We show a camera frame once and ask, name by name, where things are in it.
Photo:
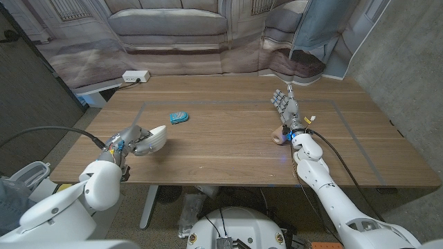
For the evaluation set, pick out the clear plastic bag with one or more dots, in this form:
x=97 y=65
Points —
x=190 y=211

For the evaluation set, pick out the metal table leg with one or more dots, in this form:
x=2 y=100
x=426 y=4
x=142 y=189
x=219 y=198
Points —
x=148 y=207

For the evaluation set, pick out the turquoise plastic gadget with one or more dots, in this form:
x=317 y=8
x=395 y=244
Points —
x=179 y=117

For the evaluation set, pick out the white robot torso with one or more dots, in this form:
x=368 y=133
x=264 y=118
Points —
x=235 y=224

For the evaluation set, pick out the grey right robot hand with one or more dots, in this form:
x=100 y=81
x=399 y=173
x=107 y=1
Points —
x=289 y=109

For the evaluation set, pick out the black ribbed round object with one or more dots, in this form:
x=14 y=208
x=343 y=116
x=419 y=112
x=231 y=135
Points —
x=168 y=194

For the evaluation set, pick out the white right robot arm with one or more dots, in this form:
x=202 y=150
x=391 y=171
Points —
x=332 y=200

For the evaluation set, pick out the yellow and black foot pedal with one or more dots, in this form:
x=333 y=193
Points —
x=64 y=188

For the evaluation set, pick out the orange object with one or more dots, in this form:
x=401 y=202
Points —
x=327 y=246

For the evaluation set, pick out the dark partition panel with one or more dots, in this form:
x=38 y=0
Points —
x=27 y=103

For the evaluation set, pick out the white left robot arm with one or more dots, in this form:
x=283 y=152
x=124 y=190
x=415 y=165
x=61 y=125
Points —
x=69 y=207

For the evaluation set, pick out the white power strip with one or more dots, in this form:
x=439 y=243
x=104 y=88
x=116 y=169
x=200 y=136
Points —
x=136 y=76

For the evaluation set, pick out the white bowl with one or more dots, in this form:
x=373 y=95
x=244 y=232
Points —
x=159 y=138

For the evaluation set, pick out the person's leg in jeans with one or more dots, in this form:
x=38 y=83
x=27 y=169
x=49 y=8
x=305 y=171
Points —
x=12 y=204

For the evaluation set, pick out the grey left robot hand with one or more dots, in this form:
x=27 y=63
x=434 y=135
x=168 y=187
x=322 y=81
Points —
x=129 y=138

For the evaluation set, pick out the beige tape roll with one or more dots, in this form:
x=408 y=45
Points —
x=277 y=135

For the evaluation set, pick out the printed living room backdrop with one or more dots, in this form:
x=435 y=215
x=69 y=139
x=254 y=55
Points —
x=166 y=62

